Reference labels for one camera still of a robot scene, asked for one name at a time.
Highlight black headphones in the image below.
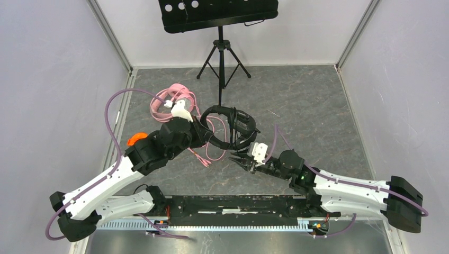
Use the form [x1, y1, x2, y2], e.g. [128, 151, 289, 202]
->
[200, 105, 260, 151]

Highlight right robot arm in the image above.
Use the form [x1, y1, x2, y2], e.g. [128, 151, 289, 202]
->
[230, 150, 426, 233]

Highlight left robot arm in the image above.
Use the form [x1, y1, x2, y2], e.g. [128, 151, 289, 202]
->
[48, 117, 257, 242]

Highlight pink headphones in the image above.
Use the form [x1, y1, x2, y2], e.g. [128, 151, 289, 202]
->
[149, 83, 197, 122]

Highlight orange plastic piece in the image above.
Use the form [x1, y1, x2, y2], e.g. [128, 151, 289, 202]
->
[127, 132, 148, 147]

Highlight black music stand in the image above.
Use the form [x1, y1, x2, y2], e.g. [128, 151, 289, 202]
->
[158, 0, 279, 106]

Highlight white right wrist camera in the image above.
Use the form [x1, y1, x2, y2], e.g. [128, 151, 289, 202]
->
[247, 142, 268, 167]

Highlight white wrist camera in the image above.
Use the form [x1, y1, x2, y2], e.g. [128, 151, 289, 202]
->
[247, 142, 268, 167]
[164, 98, 193, 122]

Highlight pink headphone cable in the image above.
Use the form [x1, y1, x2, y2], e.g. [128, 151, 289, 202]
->
[187, 105, 230, 169]

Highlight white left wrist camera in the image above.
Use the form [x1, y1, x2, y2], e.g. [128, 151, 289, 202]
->
[164, 98, 193, 122]

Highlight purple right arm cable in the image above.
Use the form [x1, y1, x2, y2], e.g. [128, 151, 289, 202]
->
[263, 124, 429, 239]

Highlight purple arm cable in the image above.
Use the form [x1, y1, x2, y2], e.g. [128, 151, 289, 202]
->
[44, 88, 173, 241]
[263, 124, 429, 239]

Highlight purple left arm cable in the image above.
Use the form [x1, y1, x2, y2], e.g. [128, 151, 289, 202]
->
[44, 88, 173, 241]

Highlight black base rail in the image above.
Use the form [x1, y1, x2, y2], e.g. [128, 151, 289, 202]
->
[133, 194, 342, 227]

